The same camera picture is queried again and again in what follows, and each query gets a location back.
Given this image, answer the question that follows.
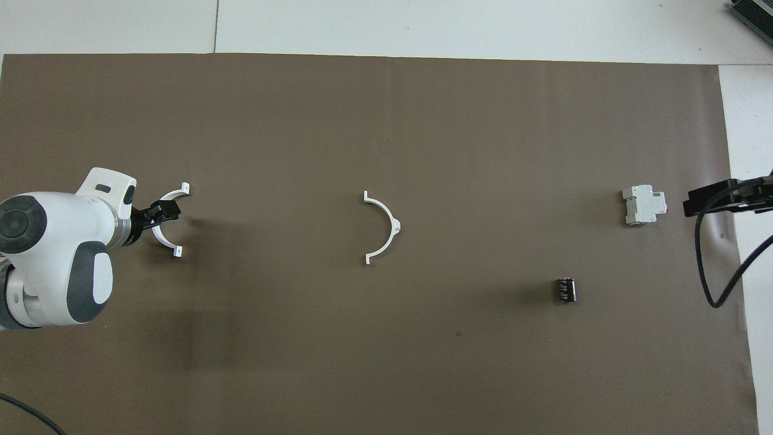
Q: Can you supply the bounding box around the brown paper table mat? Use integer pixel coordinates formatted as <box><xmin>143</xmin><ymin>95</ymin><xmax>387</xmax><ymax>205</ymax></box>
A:
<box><xmin>0</xmin><ymin>53</ymin><xmax>760</xmax><ymax>435</ymax></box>

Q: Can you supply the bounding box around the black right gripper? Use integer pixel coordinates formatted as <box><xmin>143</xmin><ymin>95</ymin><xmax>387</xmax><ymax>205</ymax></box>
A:
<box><xmin>682</xmin><ymin>174</ymin><xmax>773</xmax><ymax>218</ymax></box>

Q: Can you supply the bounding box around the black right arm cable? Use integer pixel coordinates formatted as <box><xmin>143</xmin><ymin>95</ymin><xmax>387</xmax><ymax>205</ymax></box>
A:
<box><xmin>694</xmin><ymin>180</ymin><xmax>773</xmax><ymax>309</ymax></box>

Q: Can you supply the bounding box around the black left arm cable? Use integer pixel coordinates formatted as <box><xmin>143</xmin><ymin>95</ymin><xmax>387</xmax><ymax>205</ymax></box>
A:
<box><xmin>0</xmin><ymin>393</ymin><xmax>66</xmax><ymax>435</ymax></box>

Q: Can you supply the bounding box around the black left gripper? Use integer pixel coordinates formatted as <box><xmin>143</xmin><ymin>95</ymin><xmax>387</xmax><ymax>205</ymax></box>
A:
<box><xmin>127</xmin><ymin>201</ymin><xmax>182</xmax><ymax>246</ymax></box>

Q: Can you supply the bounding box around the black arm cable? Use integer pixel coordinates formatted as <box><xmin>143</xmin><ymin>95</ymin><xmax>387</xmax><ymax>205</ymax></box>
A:
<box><xmin>0</xmin><ymin>393</ymin><xmax>66</xmax><ymax>435</ymax></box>
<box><xmin>694</xmin><ymin>180</ymin><xmax>773</xmax><ymax>309</ymax></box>

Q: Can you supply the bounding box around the white half pipe clamp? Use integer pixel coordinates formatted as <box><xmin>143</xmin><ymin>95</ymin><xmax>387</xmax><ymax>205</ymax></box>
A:
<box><xmin>363</xmin><ymin>190</ymin><xmax>402</xmax><ymax>266</ymax></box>
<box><xmin>147</xmin><ymin>182</ymin><xmax>191</xmax><ymax>259</ymax></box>

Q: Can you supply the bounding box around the white circuit breaker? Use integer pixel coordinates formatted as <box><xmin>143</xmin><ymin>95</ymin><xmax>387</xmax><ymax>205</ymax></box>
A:
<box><xmin>622</xmin><ymin>184</ymin><xmax>669</xmax><ymax>227</ymax></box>

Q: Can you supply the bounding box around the grey ribbed electronics box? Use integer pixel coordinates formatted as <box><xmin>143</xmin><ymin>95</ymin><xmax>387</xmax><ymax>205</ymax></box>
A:
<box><xmin>728</xmin><ymin>0</ymin><xmax>773</xmax><ymax>39</ymax></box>

